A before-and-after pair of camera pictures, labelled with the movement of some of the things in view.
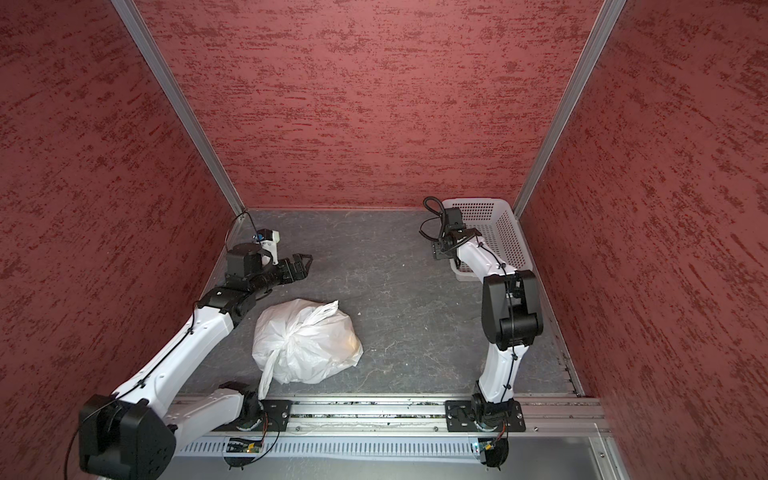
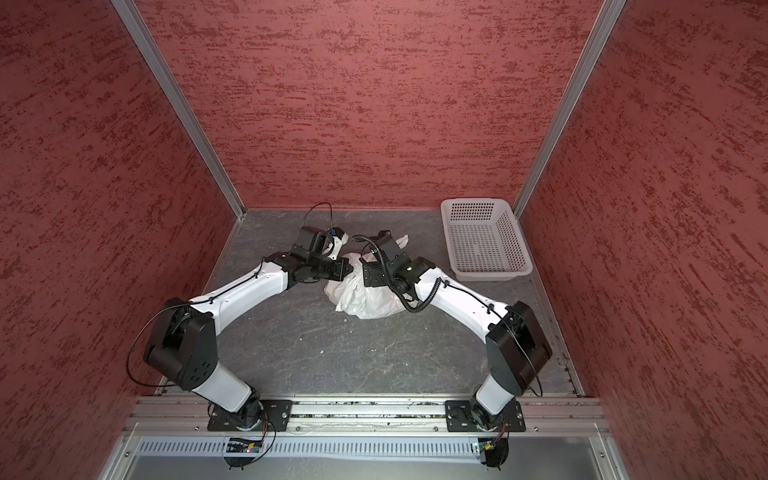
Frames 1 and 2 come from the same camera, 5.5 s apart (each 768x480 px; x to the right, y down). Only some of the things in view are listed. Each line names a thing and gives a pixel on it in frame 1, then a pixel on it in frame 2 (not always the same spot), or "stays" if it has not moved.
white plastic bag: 303,341 to 349,293
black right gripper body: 440,250 to 373,271
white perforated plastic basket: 500,228 stays
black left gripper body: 273,275 to 327,268
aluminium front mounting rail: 545,415 stays
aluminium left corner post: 180,105 stays
